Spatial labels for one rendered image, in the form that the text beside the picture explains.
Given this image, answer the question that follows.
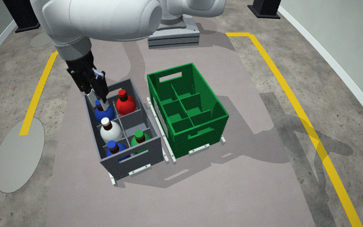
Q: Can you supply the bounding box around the green plastic crate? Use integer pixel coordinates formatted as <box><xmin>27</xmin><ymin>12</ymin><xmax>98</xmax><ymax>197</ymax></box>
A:
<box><xmin>148</xmin><ymin>68</ymin><xmax>229</xmax><ymax>159</ymax></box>

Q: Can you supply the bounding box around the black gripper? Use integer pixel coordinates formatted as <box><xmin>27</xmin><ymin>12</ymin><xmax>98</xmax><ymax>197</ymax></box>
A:
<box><xmin>65</xmin><ymin>50</ymin><xmax>109</xmax><ymax>111</ymax></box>

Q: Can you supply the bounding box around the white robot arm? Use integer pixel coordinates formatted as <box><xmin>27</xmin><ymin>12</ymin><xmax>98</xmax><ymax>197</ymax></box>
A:
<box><xmin>30</xmin><ymin>0</ymin><xmax>226</xmax><ymax>61</ymax></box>

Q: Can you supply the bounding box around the red bottle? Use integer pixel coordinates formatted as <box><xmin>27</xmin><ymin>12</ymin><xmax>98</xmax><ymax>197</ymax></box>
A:
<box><xmin>116</xmin><ymin>89</ymin><xmax>137</xmax><ymax>117</ymax></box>

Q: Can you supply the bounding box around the grey divided crate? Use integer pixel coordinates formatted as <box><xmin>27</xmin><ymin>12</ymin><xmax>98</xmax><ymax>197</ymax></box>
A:
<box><xmin>85</xmin><ymin>86</ymin><xmax>164</xmax><ymax>181</ymax></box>

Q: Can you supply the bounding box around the blue plastic bottle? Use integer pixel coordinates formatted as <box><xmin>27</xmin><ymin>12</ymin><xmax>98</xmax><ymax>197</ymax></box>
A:
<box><xmin>106</xmin><ymin>140</ymin><xmax>131</xmax><ymax>162</ymax></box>
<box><xmin>95</xmin><ymin>100</ymin><xmax>117</xmax><ymax>125</ymax></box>

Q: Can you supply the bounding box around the white bottle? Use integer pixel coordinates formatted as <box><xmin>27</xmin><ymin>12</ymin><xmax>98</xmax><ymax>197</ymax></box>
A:
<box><xmin>100</xmin><ymin>117</ymin><xmax>125</xmax><ymax>145</ymax></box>

